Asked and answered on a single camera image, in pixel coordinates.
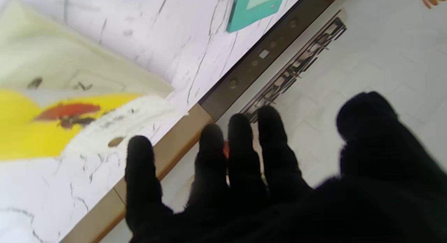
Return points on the teal cover book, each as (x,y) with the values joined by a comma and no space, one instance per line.
(255,9)

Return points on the yellow and white cover book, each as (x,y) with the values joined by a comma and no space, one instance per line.
(70,96)

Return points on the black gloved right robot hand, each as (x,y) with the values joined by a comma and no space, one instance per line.
(314,201)

